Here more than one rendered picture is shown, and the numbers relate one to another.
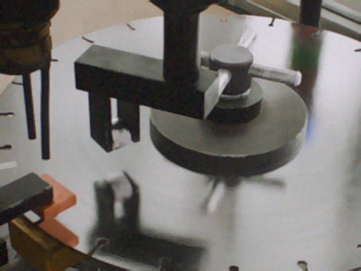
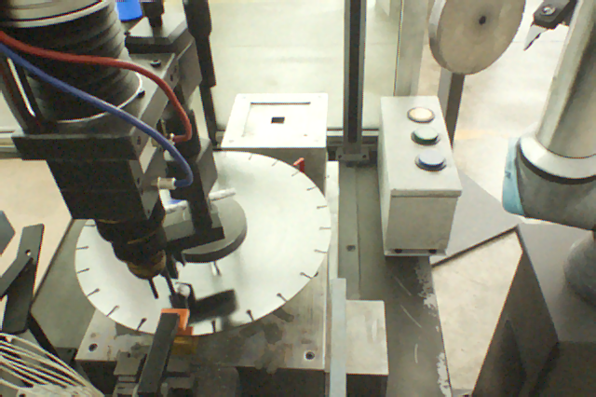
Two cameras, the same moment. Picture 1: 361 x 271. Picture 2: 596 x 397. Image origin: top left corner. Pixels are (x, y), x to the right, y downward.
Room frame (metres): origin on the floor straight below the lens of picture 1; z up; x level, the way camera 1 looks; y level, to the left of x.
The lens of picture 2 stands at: (0.05, 0.18, 1.41)
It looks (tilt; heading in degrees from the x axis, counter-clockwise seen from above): 41 degrees down; 325
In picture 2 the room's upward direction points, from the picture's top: 4 degrees counter-clockwise
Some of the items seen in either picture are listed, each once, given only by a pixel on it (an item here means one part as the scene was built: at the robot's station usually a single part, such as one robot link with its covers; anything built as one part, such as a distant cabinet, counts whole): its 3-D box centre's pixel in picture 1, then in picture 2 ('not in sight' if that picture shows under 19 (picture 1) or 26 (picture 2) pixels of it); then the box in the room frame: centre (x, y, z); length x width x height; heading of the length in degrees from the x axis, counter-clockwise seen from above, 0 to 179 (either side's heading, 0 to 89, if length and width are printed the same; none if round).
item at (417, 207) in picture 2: not in sight; (412, 171); (0.53, -0.41, 0.82); 0.28 x 0.11 x 0.15; 139
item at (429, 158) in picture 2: not in sight; (430, 161); (0.46, -0.37, 0.90); 0.04 x 0.04 x 0.02
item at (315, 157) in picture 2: not in sight; (280, 152); (0.73, -0.26, 0.82); 0.18 x 0.18 x 0.15; 49
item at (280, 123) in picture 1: (229, 105); (203, 220); (0.52, 0.01, 0.96); 0.11 x 0.11 x 0.03
